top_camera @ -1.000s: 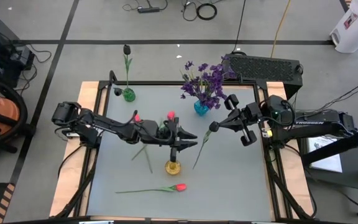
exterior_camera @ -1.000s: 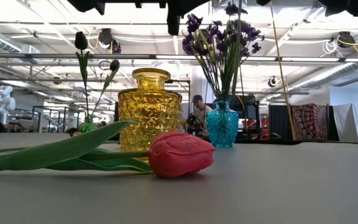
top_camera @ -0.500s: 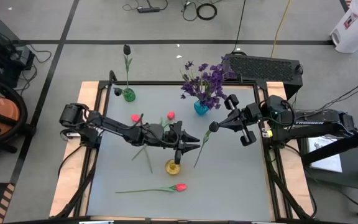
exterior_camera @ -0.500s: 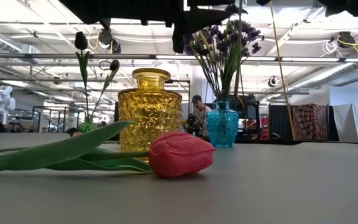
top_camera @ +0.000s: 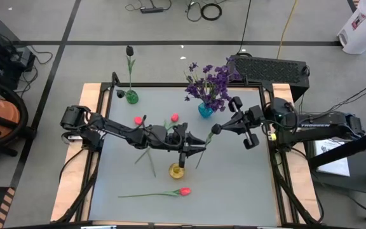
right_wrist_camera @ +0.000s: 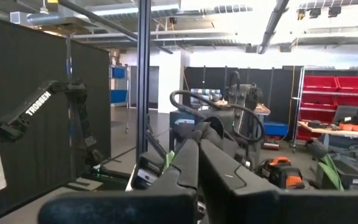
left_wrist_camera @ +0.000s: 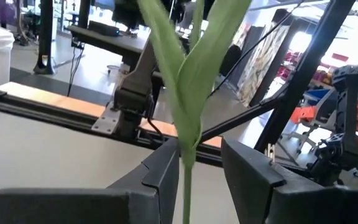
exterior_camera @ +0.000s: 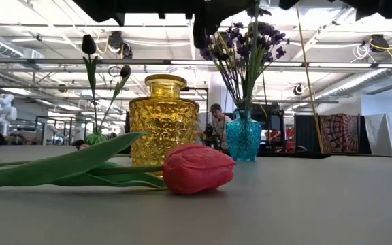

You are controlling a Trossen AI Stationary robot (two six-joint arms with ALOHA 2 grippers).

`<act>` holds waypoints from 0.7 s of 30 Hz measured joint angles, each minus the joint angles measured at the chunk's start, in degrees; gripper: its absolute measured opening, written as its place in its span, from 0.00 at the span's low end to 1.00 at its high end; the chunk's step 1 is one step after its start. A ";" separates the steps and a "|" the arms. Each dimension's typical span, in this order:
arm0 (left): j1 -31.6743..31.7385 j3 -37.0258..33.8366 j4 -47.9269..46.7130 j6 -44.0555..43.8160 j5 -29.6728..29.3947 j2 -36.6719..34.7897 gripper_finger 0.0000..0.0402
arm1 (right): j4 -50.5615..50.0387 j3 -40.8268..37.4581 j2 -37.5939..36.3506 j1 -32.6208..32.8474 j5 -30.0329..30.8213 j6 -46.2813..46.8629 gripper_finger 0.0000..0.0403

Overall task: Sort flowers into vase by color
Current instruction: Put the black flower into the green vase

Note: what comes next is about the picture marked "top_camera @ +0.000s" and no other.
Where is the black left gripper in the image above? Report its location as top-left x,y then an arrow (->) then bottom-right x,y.
165,122 -> 207,169

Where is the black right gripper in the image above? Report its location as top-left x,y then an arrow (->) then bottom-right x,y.
220,96 -> 266,151

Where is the green stem with leaves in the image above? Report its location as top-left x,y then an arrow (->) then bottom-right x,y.
195,123 -> 222,169

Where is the purple artificial flower bunch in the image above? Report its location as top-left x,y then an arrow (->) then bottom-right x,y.
214,57 -> 243,113
184,62 -> 209,102
201,63 -> 231,112

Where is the red artificial tulip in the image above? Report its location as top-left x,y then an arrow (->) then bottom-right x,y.
133,116 -> 157,178
118,187 -> 192,198
134,113 -> 180,165

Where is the blue textured glass vase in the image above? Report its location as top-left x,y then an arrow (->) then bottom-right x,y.
198,102 -> 215,119

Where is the yellow textured glass vase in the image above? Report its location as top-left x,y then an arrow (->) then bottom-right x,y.
168,162 -> 186,180

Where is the green glass vase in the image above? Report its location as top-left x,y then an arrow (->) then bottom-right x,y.
125,89 -> 139,105

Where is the white paper sheet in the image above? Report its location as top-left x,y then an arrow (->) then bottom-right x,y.
313,139 -> 351,177

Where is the black rolling stand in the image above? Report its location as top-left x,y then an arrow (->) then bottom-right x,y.
306,125 -> 366,225

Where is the black power strip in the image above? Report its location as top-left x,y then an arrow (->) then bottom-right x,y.
140,6 -> 165,15

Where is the white pedal trash can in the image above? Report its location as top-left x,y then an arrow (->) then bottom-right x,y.
337,0 -> 366,55

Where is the orange shop vacuum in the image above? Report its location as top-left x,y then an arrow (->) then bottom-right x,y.
0,88 -> 28,166

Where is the black aluminium rig frame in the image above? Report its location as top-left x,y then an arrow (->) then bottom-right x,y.
51,71 -> 329,229

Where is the black hanging cable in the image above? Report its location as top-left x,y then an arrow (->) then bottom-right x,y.
235,0 -> 253,55

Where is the yellow hanging cable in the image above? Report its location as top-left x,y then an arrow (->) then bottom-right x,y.
276,0 -> 298,60

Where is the black coiled floor cable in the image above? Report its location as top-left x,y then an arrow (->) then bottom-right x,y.
200,3 -> 223,22

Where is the black vacuum hose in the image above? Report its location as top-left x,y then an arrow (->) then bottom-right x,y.
0,78 -> 30,152

